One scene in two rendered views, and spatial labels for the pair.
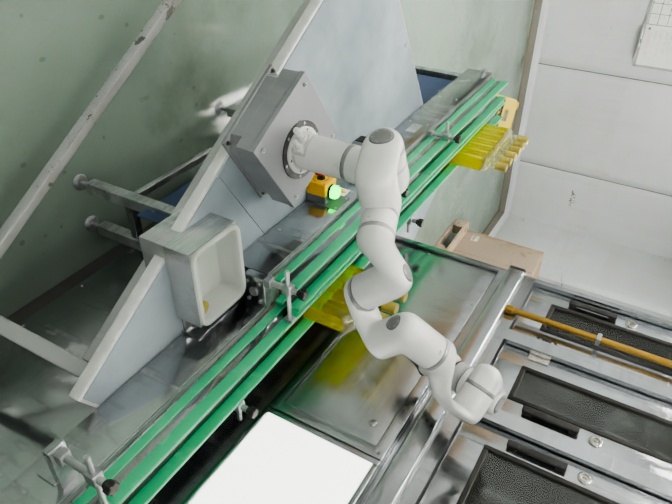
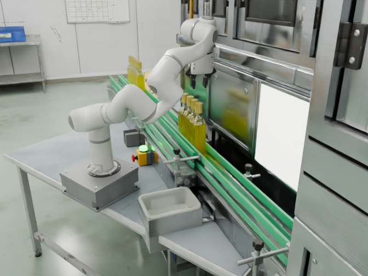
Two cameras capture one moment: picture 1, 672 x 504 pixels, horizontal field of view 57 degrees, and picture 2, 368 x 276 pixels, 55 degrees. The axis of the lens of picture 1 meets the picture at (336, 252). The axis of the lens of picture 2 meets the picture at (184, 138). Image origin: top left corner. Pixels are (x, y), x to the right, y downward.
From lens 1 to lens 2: 0.63 m
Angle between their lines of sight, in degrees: 18
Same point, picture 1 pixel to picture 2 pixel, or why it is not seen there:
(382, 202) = (96, 112)
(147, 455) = (264, 227)
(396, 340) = (160, 84)
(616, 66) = (132, 29)
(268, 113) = (79, 188)
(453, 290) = not seen: hidden behind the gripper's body
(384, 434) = (248, 82)
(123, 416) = (249, 248)
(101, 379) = (230, 266)
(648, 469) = not seen: outside the picture
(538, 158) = not seen: hidden behind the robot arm
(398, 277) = (123, 91)
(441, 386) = (189, 52)
